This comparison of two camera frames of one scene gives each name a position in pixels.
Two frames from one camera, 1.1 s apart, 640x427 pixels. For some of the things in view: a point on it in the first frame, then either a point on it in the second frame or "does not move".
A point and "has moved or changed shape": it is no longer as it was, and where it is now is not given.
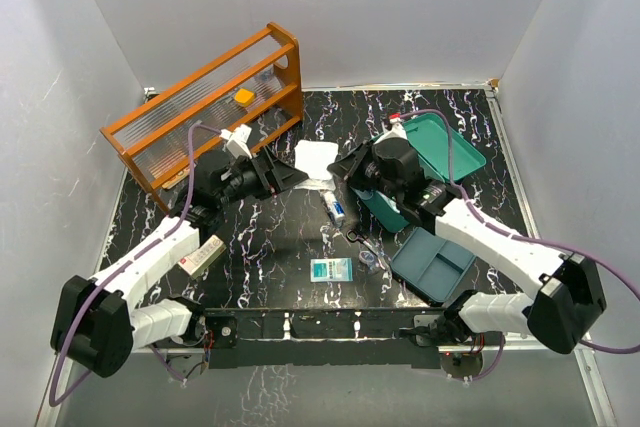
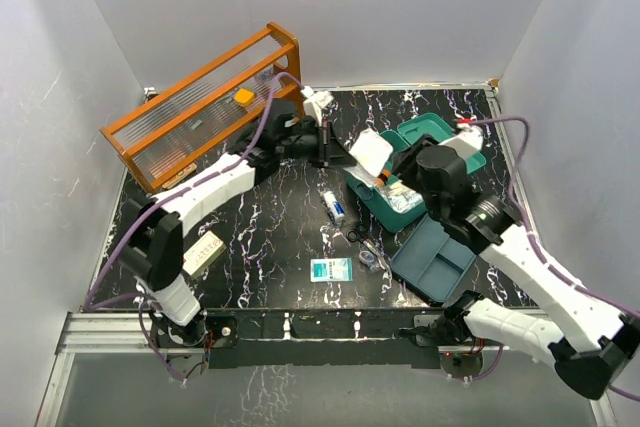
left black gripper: [283, 175] → [329, 153]
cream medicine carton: [194, 263] does not move
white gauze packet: [312, 159] has moved or changed shape
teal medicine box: [443, 147] does not move
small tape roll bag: [369, 259] does not move
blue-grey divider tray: [430, 266] does not move
